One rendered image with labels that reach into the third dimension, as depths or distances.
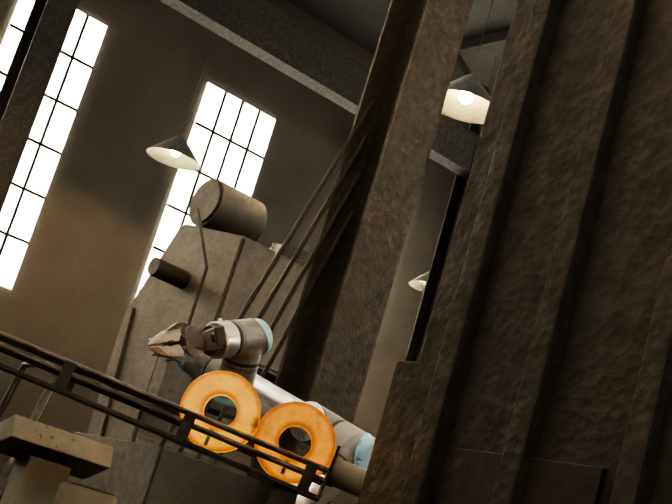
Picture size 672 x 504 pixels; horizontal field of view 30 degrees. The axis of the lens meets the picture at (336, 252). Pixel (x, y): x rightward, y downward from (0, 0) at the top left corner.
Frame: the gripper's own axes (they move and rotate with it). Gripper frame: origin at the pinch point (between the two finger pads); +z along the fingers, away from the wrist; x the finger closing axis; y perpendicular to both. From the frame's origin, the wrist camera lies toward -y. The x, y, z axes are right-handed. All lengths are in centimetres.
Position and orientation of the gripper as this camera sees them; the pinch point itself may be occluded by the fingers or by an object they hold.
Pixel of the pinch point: (155, 344)
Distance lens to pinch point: 283.5
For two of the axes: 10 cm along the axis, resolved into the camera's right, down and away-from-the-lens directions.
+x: -1.6, -9.8, 1.2
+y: -7.5, 2.0, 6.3
